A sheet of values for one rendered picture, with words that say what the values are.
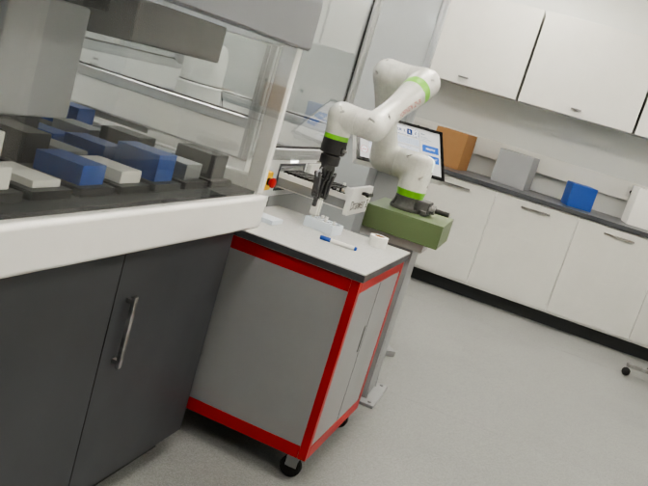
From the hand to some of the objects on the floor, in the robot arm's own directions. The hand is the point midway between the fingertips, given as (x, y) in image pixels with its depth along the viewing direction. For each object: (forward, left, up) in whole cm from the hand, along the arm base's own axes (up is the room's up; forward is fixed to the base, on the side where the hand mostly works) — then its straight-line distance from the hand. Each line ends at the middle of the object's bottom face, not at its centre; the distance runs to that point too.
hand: (315, 206), depth 294 cm
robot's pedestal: (-19, -57, -85) cm, 104 cm away
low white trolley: (-6, +14, -84) cm, 85 cm away
